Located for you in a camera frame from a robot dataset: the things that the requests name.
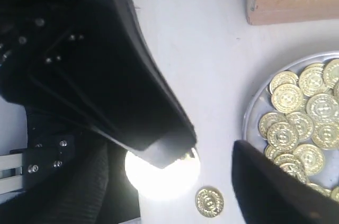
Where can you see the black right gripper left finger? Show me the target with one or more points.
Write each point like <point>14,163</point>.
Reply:
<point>87,62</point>

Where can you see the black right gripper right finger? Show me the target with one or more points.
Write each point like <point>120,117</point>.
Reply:
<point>266,194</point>

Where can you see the pile of gold coins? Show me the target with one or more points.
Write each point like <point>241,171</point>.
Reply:
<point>304,122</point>

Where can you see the stray gold coin on table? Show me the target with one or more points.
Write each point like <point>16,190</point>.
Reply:
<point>209,201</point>

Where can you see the round silver metal tray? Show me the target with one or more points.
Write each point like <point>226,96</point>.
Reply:
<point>261,104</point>

